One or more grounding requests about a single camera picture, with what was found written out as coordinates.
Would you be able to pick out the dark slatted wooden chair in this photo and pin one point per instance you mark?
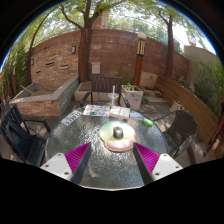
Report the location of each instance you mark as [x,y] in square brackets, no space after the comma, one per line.
[106,85]

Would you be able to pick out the slim tree trunk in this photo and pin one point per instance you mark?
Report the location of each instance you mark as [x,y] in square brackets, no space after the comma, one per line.
[169,50]

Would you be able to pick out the thin leaning tree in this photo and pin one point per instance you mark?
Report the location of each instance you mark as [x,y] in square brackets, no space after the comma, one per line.
[31,53]

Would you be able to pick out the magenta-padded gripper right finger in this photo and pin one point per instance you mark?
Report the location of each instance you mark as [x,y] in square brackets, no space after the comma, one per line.
[148,158]

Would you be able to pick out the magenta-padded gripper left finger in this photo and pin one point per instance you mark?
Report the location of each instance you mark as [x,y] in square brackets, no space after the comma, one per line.
[78,156]

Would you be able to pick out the curved wooden bench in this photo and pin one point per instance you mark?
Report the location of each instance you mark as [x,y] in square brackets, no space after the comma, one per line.
[193,106]

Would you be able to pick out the beige stone slab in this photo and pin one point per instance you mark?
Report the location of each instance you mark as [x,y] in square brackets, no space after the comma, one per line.
[149,80]

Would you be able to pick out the thick forked tree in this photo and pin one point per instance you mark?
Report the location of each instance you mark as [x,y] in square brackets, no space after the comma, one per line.
[84,56]

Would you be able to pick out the round pale green mouse pad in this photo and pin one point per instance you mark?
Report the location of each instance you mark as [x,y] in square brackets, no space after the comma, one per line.
[108,136]

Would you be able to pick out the flat white box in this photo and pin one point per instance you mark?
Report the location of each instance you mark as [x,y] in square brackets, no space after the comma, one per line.
[124,114]
[114,112]

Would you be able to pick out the blue and white book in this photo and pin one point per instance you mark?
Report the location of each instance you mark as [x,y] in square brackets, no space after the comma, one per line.
[136,115]

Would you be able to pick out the white wall box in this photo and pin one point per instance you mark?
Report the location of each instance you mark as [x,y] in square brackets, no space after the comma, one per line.
[96,68]

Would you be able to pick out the black slatted chair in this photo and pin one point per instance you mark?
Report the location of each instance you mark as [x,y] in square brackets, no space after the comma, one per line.
[23,143]

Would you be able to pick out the grey computer mouse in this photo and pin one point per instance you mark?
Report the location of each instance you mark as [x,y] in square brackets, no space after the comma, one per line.
[118,132]

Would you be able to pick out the stone raised garden bed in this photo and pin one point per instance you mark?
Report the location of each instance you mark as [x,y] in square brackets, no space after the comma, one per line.
[40,103]

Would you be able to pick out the dark wall light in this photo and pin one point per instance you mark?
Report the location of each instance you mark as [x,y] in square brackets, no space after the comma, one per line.
[32,61]
[73,49]

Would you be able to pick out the dark wicker chair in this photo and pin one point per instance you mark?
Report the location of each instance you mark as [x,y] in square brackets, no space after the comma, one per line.
[181,128]

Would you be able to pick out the wooden garden lamp post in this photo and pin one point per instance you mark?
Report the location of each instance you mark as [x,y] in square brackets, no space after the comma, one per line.
[138,66]

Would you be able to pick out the small green packet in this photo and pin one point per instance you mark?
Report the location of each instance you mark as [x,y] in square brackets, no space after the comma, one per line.
[147,122]

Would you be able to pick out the colourful printed sheet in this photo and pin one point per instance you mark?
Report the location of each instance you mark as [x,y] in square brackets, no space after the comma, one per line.
[96,110]

